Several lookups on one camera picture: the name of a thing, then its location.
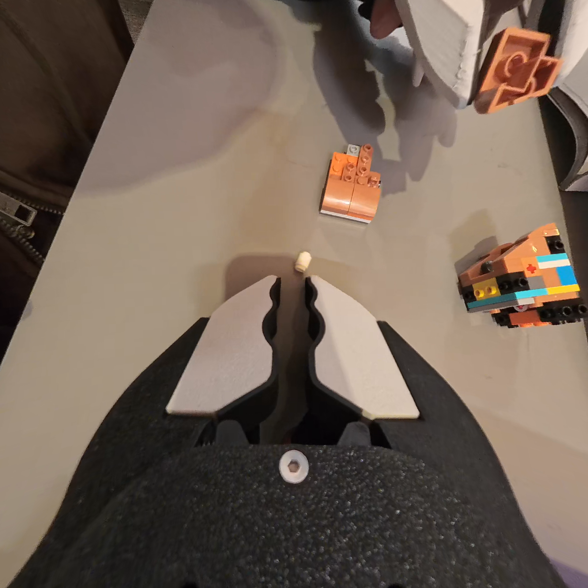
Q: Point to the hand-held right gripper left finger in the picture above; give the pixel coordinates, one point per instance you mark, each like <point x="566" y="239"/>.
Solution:
<point x="225" y="353"/>

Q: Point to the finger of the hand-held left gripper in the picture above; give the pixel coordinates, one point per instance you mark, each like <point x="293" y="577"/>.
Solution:
<point x="441" y="41"/>
<point x="576" y="36"/>

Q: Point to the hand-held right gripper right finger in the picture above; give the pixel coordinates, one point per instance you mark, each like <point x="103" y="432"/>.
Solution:
<point x="358" y="363"/>

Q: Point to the brown angled toy brick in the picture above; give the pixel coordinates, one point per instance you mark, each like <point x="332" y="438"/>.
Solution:
<point x="514" y="69"/>

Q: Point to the small cream round brick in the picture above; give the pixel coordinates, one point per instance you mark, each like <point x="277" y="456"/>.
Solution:
<point x="302" y="262"/>

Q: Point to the grey desk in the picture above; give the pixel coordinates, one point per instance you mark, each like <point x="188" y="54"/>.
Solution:
<point x="183" y="183"/>

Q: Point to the person's left hand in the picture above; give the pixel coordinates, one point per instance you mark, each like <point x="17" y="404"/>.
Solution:
<point x="383" y="18"/>

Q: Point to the grey instruction booklet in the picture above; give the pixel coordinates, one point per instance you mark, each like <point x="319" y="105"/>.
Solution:
<point x="574" y="138"/>

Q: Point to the orange toy brick assembly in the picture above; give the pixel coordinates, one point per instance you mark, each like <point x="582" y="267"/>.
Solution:
<point x="349" y="197"/>

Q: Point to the multicoloured toy brick model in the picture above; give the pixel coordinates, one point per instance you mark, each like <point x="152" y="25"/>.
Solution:
<point x="519" y="280"/>

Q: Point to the brown jacket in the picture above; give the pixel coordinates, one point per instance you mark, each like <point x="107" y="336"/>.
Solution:
<point x="46" y="92"/>

